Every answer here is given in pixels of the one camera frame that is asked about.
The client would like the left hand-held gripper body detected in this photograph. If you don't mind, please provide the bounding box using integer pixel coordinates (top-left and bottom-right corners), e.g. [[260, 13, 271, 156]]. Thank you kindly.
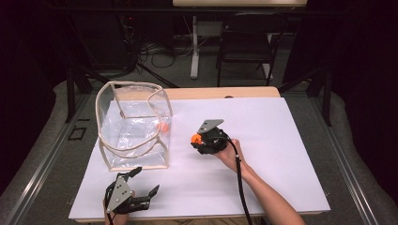
[[104, 174, 152, 216]]

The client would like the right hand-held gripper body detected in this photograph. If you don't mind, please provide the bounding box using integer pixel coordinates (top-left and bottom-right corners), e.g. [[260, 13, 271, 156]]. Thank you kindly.
[[196, 118, 232, 156]]

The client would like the clear plastic bag beige trim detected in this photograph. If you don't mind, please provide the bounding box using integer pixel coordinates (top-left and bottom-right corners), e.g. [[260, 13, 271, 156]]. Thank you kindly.
[[95, 80, 174, 173]]

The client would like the person's right hand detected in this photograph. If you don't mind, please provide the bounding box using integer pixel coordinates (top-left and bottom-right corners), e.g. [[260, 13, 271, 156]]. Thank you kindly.
[[214, 139, 252, 174]]

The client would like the person's left hand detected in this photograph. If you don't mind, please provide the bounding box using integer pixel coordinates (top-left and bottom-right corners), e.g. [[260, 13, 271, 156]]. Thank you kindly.
[[102, 190, 136, 225]]

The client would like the wooden table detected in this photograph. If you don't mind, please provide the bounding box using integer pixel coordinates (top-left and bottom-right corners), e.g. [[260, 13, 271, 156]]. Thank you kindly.
[[74, 86, 325, 224]]

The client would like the white paper sheet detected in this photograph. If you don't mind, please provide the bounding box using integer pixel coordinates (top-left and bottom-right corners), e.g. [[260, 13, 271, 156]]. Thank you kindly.
[[69, 97, 331, 221]]

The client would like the black tripod leg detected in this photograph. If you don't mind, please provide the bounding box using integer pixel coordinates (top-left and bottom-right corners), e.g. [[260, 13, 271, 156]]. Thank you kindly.
[[135, 62, 180, 89]]

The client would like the white desk leg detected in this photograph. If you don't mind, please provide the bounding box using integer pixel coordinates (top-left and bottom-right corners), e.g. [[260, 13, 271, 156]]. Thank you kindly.
[[190, 15, 201, 80]]

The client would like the black metal stand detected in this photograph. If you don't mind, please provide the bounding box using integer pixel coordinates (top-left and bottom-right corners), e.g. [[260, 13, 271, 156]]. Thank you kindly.
[[64, 67, 109, 124], [278, 67, 333, 128]]

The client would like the black chair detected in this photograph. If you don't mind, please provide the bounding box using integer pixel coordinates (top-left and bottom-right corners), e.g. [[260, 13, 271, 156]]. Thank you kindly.
[[215, 12, 289, 88]]

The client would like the white desk top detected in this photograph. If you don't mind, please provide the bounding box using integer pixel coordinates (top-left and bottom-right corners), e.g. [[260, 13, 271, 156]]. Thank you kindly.
[[172, 0, 308, 8]]

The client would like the left hand-held gripper black cable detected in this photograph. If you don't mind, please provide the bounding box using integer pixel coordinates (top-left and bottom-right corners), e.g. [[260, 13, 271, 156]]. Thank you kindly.
[[103, 182, 116, 225]]

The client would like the hand-held gripper black cable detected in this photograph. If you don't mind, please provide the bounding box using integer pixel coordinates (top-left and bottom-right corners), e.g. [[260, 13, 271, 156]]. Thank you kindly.
[[215, 134, 253, 225], [103, 182, 116, 225]]

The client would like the right hand-held gripper black cable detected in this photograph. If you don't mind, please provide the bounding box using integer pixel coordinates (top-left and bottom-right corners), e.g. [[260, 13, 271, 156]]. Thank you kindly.
[[215, 134, 253, 225]]

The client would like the black floor socket frame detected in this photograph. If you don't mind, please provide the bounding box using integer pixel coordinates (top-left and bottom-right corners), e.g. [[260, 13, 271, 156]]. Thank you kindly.
[[67, 125, 88, 142]]

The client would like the metal floor rail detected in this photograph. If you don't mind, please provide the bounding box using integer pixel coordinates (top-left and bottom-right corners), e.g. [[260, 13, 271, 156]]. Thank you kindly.
[[308, 97, 380, 225], [0, 93, 92, 225]]

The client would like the bundle of floor cables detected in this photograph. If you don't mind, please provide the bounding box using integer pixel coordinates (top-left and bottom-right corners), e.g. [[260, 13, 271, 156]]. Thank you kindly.
[[135, 37, 195, 69]]

